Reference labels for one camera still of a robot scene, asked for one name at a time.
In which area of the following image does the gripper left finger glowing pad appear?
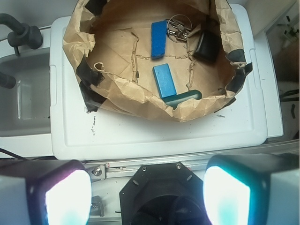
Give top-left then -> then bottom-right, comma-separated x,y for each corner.
0,160 -> 92,225

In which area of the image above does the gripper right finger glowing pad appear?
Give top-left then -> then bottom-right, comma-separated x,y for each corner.
203,153 -> 300,225

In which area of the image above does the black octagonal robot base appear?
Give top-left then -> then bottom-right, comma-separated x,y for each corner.
120,162 -> 211,225

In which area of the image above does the blue sponge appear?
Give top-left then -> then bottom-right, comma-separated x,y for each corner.
151,20 -> 167,59

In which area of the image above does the white plastic bin lid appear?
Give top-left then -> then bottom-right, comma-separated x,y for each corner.
50,4 -> 268,160

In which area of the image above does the light blue wooden block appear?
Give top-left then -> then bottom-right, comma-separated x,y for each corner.
152,64 -> 177,98

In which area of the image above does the black rounded box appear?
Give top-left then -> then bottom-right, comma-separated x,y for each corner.
193,30 -> 221,63

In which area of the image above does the brown paper bag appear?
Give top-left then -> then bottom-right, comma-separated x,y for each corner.
63,0 -> 253,122

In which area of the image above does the black faucet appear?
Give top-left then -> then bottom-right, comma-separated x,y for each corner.
0,13 -> 43,56

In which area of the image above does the aluminium frame rail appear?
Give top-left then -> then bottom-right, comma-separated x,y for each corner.
84,139 -> 300,182

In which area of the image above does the metal key ring with keys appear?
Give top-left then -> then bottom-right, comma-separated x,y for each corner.
165,15 -> 194,42

